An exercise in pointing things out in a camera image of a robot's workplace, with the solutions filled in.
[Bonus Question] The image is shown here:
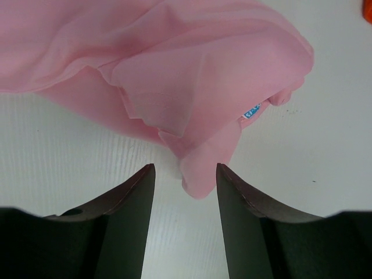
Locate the orange t shirt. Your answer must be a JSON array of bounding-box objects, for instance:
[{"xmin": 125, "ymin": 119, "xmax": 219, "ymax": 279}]
[{"xmin": 363, "ymin": 0, "xmax": 372, "ymax": 22}]

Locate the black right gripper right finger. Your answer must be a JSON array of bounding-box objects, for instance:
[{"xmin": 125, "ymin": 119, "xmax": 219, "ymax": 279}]
[{"xmin": 216, "ymin": 163, "xmax": 320, "ymax": 278}]

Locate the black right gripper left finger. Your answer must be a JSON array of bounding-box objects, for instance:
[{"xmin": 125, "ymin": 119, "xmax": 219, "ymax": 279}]
[{"xmin": 43, "ymin": 164, "xmax": 155, "ymax": 278}]

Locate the pink t shirt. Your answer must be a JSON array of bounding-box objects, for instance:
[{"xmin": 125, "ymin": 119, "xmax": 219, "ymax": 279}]
[{"xmin": 1, "ymin": 1, "xmax": 314, "ymax": 199}]

